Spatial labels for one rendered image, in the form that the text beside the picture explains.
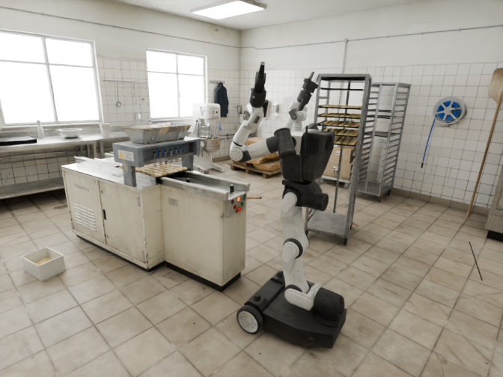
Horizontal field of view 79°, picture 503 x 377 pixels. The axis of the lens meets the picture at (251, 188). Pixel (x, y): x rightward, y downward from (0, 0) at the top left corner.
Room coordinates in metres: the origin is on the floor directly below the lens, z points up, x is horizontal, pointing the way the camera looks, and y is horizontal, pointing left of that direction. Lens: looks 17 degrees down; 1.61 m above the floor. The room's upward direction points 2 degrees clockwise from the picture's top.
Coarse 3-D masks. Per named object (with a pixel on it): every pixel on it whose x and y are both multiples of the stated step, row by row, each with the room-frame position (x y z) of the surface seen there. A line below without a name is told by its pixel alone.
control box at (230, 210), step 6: (246, 192) 2.36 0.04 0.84; (228, 198) 2.19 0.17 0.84; (234, 198) 2.22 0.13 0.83; (240, 198) 2.29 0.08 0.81; (228, 204) 2.17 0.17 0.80; (234, 204) 2.22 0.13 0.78; (240, 204) 2.29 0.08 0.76; (228, 210) 2.17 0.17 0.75; (234, 210) 2.23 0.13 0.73; (240, 210) 2.29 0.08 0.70
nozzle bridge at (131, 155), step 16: (112, 144) 2.53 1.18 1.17; (128, 144) 2.49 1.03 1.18; (144, 144) 2.52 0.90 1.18; (160, 144) 2.55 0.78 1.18; (176, 144) 2.81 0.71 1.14; (192, 144) 2.95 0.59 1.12; (128, 160) 2.42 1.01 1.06; (144, 160) 2.50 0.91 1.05; (160, 160) 2.58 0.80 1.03; (192, 160) 3.01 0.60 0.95; (128, 176) 2.44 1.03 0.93
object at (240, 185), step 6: (108, 156) 3.42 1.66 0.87; (174, 174) 2.84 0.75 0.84; (180, 174) 2.79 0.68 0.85; (186, 174) 2.75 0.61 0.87; (192, 174) 2.71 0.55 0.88; (198, 174) 2.67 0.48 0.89; (204, 174) 2.65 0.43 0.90; (204, 180) 2.63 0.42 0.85; (210, 180) 2.59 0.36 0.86; (216, 180) 2.56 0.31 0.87; (222, 180) 2.52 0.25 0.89; (228, 180) 2.48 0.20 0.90; (234, 180) 2.48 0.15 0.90; (228, 186) 2.48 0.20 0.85; (234, 186) 2.45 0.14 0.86; (240, 186) 2.42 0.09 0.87; (246, 186) 2.38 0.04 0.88
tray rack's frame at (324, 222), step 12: (348, 84) 3.71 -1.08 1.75; (348, 96) 3.70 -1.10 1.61; (360, 144) 3.60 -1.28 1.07; (360, 156) 3.60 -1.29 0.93; (336, 192) 3.70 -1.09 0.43; (324, 216) 3.57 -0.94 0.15; (336, 216) 3.58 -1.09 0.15; (312, 228) 3.20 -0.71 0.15; (324, 228) 3.21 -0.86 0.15; (336, 228) 3.22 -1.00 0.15
